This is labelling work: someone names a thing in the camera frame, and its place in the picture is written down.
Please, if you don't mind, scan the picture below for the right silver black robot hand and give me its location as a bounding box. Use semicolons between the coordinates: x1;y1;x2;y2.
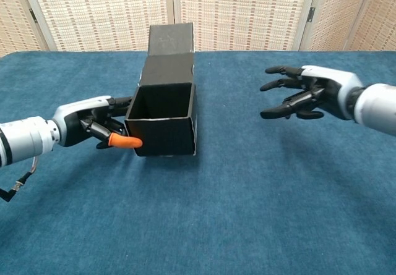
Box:
259;64;364;121

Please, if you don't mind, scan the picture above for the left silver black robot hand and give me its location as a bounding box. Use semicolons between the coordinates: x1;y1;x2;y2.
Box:
52;95;144;150

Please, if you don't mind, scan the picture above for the black paper box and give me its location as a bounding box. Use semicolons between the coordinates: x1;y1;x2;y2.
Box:
124;22;197;158

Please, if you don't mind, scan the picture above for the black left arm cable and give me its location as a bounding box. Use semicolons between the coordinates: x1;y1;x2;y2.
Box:
0;156;40;202

